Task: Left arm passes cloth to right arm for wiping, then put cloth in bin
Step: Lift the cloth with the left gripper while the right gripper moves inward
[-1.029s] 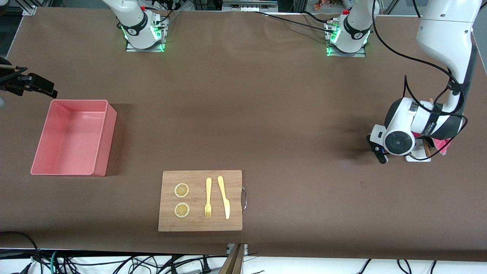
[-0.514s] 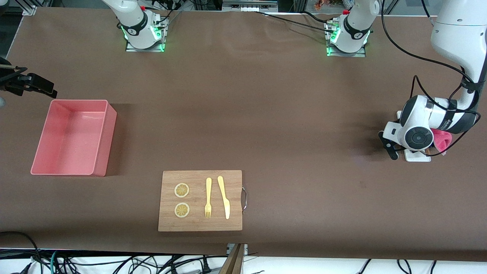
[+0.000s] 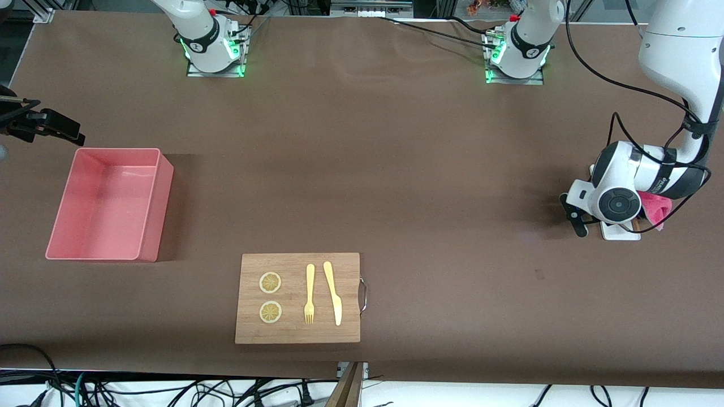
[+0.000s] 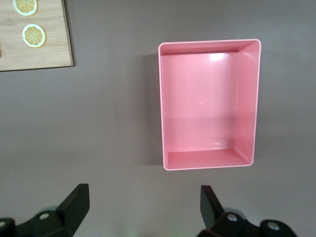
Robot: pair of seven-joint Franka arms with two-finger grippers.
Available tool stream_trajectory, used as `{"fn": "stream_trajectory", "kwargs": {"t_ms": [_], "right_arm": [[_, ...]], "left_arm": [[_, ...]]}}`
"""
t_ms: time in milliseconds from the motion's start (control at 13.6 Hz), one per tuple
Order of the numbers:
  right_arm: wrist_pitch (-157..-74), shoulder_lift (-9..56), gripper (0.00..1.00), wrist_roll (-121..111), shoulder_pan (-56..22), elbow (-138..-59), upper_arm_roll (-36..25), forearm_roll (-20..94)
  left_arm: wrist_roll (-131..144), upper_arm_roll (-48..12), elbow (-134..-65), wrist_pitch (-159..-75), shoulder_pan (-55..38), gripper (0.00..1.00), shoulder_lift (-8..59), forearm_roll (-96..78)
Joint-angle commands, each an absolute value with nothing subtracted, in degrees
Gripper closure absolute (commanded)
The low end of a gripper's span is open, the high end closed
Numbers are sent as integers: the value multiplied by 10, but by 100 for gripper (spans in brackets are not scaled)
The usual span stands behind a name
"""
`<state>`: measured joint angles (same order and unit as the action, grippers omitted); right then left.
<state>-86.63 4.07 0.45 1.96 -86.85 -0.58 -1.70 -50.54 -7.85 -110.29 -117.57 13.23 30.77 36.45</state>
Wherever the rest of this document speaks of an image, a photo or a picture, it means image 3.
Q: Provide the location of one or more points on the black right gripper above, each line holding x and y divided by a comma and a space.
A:
17, 122

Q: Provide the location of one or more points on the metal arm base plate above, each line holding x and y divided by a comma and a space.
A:
531, 81
195, 72

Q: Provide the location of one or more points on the white rectangular tray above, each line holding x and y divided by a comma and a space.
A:
619, 233

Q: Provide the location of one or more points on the grey metal device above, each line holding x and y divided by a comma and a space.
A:
370, 7

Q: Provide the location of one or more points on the wooden cutting board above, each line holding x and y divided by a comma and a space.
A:
297, 333

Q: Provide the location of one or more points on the red cloth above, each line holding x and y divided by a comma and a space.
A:
653, 206

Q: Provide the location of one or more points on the yellow plastic fork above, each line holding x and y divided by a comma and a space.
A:
309, 282

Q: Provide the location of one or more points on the yellow plastic knife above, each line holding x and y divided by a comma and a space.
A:
334, 294

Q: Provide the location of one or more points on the orange object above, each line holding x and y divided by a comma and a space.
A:
481, 7

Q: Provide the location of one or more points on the pink plastic bin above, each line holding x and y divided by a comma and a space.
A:
96, 203

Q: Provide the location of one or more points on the small metal bracket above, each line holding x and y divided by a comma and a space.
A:
365, 368

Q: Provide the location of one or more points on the lemon slice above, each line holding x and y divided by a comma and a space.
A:
270, 282
270, 312

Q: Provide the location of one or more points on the aluminium frame corner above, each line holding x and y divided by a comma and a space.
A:
42, 12

